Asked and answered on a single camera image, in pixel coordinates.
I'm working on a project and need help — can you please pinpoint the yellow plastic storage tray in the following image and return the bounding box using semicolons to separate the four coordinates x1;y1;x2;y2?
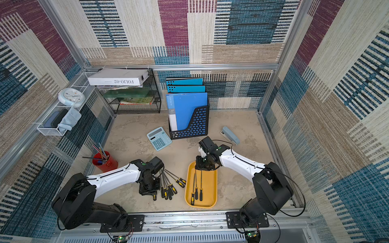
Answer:
185;162;217;209

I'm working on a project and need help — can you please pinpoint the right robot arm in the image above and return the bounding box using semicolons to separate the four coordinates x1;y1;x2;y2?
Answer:
196;137;294;228

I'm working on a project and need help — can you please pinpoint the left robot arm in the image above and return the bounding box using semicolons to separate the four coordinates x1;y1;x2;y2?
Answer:
52;157;165;232

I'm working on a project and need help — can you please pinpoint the black mesh file holder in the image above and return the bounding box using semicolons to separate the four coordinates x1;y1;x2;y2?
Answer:
169;105;210;140

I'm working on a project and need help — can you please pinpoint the white folio box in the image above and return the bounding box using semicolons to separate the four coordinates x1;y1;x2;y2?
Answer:
88;68;150;86

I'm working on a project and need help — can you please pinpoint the grey blue stapler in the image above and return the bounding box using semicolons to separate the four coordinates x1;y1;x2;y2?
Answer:
220;126;240;145

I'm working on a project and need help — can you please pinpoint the light blue calculator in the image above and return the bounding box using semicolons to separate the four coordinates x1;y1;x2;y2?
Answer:
147;127;172;151

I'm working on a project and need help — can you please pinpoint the red pen cup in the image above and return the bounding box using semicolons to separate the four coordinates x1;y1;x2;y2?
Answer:
92;151;119;173

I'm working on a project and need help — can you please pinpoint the blue folder front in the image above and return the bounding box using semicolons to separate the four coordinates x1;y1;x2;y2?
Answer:
166;93;208;131

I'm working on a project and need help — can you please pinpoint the teal folder back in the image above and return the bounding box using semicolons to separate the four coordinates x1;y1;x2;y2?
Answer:
166;78;203;86

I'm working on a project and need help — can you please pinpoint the teal folder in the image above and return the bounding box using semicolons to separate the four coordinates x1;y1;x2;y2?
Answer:
166;78;203;86
167;86;206;93

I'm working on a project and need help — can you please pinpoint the teal folder middle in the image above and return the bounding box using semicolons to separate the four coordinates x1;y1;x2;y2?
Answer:
167;86;206;93

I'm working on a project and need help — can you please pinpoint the green book on shelf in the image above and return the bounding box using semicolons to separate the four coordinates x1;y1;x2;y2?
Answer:
103;88;151;98

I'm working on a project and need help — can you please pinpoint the light blue cloth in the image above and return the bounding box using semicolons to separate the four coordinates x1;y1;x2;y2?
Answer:
58;108;82;133

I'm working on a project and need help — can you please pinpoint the dark object in basket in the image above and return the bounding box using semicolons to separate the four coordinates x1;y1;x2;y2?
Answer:
43;109;68;128

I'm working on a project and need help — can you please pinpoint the white round clock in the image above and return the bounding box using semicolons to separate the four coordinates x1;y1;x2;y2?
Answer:
58;88;86;108

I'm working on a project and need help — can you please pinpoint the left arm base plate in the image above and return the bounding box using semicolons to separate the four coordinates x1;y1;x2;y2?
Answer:
100;214;145;233

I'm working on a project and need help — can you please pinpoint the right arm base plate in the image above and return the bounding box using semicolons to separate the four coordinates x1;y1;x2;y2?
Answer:
225;211;269;229

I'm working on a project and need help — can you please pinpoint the black wire shelf rack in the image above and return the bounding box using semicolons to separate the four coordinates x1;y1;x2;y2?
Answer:
96;69;162;115

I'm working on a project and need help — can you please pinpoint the white wire wall basket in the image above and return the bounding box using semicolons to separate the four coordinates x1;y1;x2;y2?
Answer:
37;72;95;136

